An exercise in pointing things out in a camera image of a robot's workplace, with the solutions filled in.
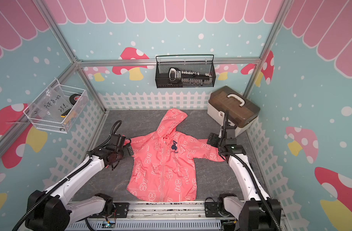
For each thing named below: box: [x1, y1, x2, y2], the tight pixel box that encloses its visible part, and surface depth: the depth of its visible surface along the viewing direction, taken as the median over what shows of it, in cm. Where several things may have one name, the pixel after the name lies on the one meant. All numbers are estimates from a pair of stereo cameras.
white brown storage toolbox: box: [207, 86, 261, 137], surface depth 100 cm
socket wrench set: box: [168, 67, 213, 87], surface depth 91 cm
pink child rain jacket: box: [125, 108, 226, 203], surface depth 90 cm
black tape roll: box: [69, 93, 82, 106], surface depth 82 cm
